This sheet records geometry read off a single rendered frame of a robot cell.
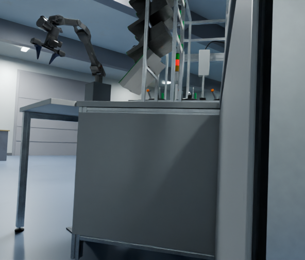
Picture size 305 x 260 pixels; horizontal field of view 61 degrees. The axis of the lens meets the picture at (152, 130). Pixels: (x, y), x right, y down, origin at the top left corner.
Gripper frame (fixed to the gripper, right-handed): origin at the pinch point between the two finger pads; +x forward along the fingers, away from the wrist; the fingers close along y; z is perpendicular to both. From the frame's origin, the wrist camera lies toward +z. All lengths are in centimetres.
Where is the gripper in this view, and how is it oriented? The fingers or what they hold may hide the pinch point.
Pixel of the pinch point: (45, 55)
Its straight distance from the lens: 164.6
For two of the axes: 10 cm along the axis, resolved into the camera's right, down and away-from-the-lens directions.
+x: -3.1, 9.5, -0.4
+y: 7.3, 2.6, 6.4
